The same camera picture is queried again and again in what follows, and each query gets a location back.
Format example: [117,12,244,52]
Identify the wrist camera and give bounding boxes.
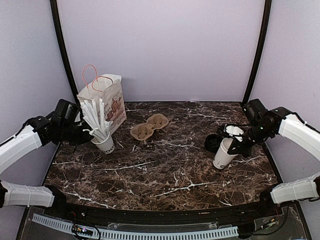
[51,99,80,127]
[216,124,245,137]

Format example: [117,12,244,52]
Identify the black plastic cup lids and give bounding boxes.
[204,134,223,153]

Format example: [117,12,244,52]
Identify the bundle of straws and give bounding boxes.
[80,98,113,143]

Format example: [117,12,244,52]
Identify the right black frame post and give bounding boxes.
[241,0,272,106]

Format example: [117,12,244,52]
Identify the brown cardboard cup carrier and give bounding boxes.
[130,113,169,141]

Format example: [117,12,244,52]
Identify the paper cup holding straws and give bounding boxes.
[91,135,115,154]

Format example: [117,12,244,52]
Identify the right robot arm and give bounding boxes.
[227,99,320,217]

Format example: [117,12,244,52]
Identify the white paper takeout bag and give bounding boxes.
[77,70,127,134]

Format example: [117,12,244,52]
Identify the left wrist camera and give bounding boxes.
[51,99,80,127]

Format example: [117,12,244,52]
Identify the left black frame post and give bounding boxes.
[49,0,79,104]

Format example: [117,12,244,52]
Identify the black frame post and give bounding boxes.
[49,0,79,104]
[241,0,272,106]

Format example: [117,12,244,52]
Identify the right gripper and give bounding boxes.
[227,123,273,158]

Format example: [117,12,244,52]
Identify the white paper coffee cup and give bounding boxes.
[213,138,237,170]

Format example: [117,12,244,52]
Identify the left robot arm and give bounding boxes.
[0,116,92,218]

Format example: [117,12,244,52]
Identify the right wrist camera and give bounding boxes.
[216,124,245,137]

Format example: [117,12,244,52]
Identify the white slotted cable duct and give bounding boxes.
[32,213,239,240]

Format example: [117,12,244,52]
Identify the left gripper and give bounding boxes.
[59,121,94,146]

